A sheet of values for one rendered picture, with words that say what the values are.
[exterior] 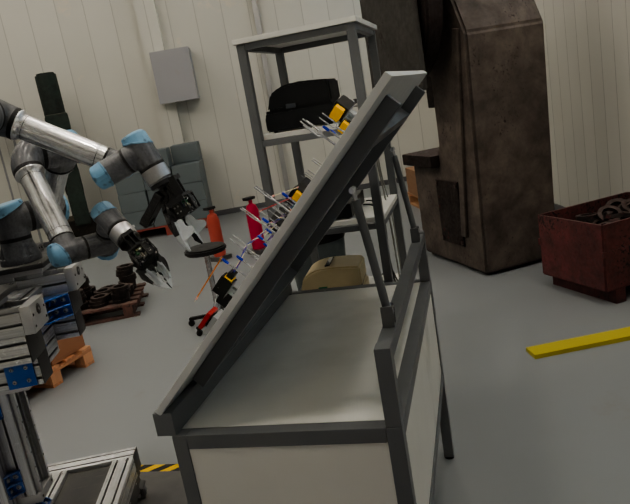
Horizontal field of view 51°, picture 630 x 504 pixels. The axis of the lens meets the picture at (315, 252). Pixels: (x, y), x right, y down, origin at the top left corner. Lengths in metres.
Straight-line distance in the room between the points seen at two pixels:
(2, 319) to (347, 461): 1.14
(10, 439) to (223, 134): 8.41
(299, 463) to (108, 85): 9.46
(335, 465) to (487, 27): 3.93
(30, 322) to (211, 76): 8.68
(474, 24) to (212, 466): 3.95
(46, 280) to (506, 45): 3.68
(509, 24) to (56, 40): 7.46
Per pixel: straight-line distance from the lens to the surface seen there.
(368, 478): 1.71
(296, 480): 1.75
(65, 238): 2.15
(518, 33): 5.25
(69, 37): 10.97
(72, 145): 2.07
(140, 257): 1.99
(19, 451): 2.67
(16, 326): 2.23
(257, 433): 1.71
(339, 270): 2.88
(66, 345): 4.93
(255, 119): 2.76
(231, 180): 10.66
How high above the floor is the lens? 1.58
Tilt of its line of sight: 13 degrees down
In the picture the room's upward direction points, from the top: 10 degrees counter-clockwise
